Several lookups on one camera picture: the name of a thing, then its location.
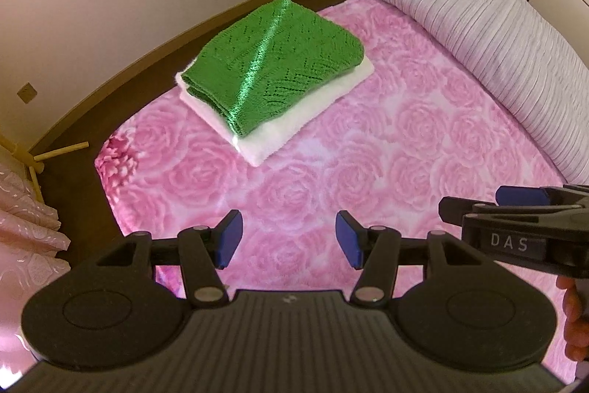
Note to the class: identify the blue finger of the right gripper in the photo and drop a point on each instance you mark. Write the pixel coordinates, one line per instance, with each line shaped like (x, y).
(521, 196)

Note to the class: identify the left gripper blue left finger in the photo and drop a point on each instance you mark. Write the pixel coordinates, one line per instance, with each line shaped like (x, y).
(203, 251)

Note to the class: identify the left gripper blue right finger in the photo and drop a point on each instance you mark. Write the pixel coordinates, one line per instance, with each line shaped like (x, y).
(374, 251)

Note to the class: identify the green knitted sweater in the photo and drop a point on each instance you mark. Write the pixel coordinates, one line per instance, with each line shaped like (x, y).
(268, 61)

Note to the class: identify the person right hand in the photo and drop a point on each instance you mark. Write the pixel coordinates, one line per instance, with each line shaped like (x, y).
(575, 331)

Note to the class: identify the folded white cloth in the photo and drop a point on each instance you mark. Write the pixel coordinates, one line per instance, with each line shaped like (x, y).
(273, 134)

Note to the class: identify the pink floral bed blanket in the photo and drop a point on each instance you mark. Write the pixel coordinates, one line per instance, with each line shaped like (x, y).
(419, 128)

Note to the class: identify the grey striped quilt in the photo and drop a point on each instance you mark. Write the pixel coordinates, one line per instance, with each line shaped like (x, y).
(524, 63)

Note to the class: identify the wooden drying rack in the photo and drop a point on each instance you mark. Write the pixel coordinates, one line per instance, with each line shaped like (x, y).
(35, 163)

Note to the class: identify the brass wall switch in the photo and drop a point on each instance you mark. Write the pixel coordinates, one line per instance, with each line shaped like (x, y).
(27, 93)

